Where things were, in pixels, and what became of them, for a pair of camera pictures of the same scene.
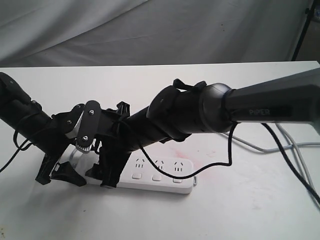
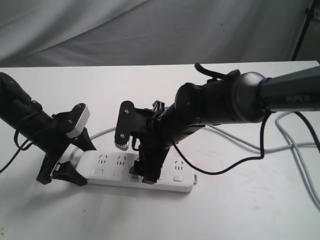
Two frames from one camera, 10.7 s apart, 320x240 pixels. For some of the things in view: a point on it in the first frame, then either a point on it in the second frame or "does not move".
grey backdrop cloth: [77, 33] does not move
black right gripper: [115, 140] to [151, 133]
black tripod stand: [309, 13] does not move
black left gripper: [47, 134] does not move
